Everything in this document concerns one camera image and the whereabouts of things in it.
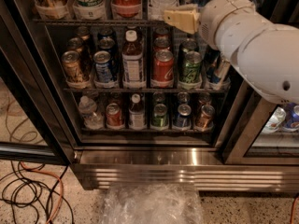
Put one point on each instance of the brown tea bottle bottom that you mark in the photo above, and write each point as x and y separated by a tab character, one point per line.
136	113

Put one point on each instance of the right glass fridge door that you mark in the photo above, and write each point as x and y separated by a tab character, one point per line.
259	134

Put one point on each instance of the red can bottom front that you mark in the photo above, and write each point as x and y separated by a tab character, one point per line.
114	116

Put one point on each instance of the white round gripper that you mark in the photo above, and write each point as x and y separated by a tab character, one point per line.
220	16

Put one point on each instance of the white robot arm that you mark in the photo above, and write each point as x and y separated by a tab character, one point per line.
264	53

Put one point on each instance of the clear plastic wrap bag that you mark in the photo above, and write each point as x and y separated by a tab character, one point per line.
152	204

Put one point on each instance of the brown tea bottle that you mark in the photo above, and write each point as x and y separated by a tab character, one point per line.
136	113
133	61

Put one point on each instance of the open glass fridge door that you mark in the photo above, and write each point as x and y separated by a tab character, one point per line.
21	73

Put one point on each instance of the blue can bottom front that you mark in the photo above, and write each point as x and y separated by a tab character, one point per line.
182	119

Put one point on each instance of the green can middle front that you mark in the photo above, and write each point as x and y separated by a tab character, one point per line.
190	69

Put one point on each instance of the stainless steel fridge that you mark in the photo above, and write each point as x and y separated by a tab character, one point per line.
108	156

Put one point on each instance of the clear water bottle bottom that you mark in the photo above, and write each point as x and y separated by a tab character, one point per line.
89	110

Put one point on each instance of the green can bottom front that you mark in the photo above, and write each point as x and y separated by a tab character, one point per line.
159	116

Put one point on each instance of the redbull can middle front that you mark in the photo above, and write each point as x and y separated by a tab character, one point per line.
220	72

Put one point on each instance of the white green drink bottle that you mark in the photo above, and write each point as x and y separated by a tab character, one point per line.
89	9

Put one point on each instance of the gold can bottom front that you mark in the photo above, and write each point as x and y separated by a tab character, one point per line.
205	117

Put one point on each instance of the brown tea bottle middle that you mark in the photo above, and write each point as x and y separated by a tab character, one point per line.
133	61

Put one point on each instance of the gold can middle front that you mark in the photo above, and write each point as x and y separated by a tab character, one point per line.
76	75

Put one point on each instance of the blue pepsi can middle front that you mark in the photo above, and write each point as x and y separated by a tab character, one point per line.
104	67

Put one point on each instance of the red coke can middle front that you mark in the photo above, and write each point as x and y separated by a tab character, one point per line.
162	69

